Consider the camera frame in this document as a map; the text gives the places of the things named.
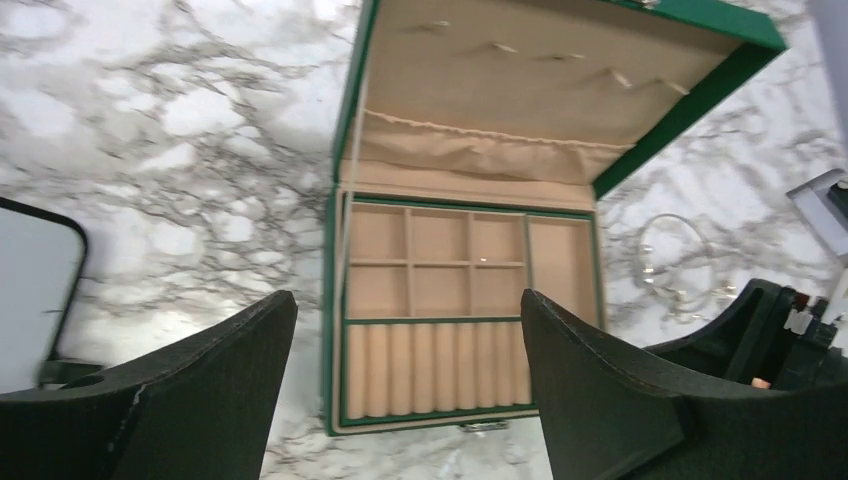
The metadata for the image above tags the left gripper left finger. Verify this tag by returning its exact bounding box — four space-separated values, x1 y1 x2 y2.
1 291 298 479

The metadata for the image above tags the green jewelry box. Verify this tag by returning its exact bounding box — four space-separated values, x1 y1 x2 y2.
322 1 786 436

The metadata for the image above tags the white dry-erase board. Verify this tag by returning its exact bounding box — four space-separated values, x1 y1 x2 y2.
1 198 102 394

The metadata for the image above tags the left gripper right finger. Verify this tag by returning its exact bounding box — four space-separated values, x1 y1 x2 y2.
521 290 847 479

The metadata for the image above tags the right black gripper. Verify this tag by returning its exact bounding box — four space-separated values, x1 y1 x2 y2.
646 279 847 391

